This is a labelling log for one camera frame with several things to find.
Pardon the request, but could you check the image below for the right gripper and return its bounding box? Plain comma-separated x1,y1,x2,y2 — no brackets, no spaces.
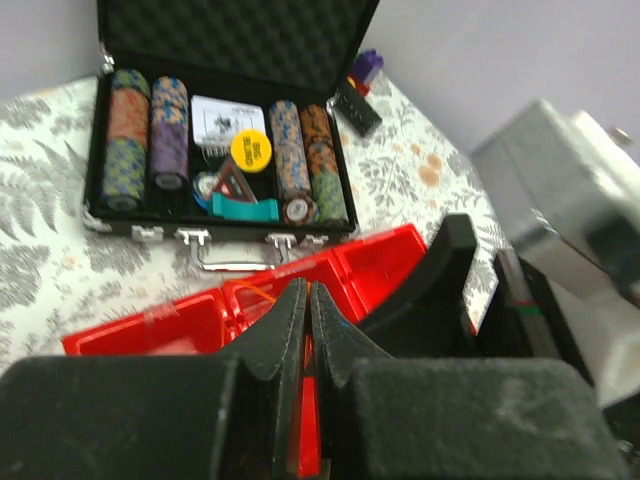
358,214,594,385

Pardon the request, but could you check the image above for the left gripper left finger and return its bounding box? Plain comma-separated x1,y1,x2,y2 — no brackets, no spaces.
1,279,307,479

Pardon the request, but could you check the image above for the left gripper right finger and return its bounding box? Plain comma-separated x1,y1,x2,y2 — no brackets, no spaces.
309,283,630,479

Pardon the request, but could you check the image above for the red compartment tray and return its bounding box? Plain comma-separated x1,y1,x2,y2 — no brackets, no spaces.
63,226,430,476

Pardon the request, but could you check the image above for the orange wire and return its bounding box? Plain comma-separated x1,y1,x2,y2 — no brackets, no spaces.
219,279,314,371

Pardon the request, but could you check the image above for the orange black chip row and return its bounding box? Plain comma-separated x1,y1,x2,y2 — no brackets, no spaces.
300,105,348,225

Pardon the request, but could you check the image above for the grey blue chip row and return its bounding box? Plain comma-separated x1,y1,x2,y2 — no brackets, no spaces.
269,100,316,225

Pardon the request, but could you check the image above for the teal plastic piece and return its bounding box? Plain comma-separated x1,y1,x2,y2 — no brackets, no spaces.
209,193,280,222

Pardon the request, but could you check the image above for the black remote control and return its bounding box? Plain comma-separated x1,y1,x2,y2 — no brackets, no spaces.
333,79,382,138

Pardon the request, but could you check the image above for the floral table mat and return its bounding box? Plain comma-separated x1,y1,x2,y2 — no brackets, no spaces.
1,75,508,366

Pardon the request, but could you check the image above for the red triangle piece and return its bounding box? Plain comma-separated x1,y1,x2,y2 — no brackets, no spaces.
213,155,257,203

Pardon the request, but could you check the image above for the yellow dealer button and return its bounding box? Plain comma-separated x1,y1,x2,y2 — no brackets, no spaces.
230,129,272,173

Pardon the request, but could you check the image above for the green poker chip row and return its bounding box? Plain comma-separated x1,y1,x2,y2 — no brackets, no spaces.
101,69,150,212

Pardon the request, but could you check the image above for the colourful block toy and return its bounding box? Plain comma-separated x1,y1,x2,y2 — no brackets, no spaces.
347,49,384,97

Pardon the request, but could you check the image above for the white card deck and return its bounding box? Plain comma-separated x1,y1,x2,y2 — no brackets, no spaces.
190,95,266,157

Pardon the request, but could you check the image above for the black poker chip case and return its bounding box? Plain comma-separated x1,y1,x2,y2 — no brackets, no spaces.
83,0,376,253

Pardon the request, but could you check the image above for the purple poker chip row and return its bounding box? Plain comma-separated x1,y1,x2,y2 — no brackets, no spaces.
149,76,189,191

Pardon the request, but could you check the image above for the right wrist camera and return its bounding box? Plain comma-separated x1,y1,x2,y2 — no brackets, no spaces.
469,100,639,407

